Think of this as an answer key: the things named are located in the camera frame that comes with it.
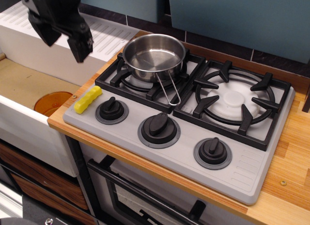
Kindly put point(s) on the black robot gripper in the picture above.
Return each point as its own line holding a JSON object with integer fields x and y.
{"x": 52, "y": 18}

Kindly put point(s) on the yellow crinkle fry toy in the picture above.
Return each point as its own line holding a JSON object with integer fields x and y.
{"x": 83, "y": 103}

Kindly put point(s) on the stainless steel pot with handle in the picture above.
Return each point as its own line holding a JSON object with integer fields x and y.
{"x": 155, "y": 58}

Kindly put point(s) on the black left stove knob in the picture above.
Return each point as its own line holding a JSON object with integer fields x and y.
{"x": 111, "y": 112}

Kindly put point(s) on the black stove knob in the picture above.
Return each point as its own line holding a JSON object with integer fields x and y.
{"x": 159, "y": 131}
{"x": 111, "y": 112}
{"x": 212, "y": 154}

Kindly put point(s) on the black middle stove knob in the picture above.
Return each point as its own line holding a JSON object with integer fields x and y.
{"x": 159, "y": 131}

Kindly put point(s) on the black right stove knob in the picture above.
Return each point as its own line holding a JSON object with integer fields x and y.
{"x": 212, "y": 154}

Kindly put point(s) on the grey toy stove top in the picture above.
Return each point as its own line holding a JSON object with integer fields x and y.
{"x": 242, "y": 179}

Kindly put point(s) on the white toy sink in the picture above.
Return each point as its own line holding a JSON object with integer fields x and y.
{"x": 29, "y": 69}

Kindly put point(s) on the orange plastic bowl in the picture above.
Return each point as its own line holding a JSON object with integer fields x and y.
{"x": 49, "y": 103}

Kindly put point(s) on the black left burner grate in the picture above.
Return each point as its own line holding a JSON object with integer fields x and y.
{"x": 117, "y": 79}

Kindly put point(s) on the black burner grate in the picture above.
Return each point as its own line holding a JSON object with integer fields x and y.
{"x": 117, "y": 79}
{"x": 242, "y": 105}

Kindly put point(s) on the wooden drawer front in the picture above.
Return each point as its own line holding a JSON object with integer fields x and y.
{"x": 45, "y": 184}

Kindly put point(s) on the black right burner grate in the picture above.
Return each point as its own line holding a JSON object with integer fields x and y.
{"x": 242, "y": 105}

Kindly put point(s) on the oven door with black handle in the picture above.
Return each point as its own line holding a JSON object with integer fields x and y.
{"x": 139, "y": 198}

